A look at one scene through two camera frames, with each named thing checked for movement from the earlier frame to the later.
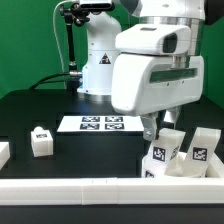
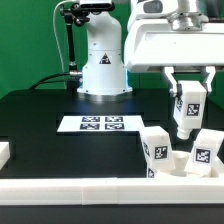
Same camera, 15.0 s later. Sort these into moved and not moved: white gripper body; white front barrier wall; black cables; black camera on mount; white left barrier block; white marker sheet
Moved: white gripper body
Not moved: white front barrier wall; black camera on mount; black cables; white left barrier block; white marker sheet
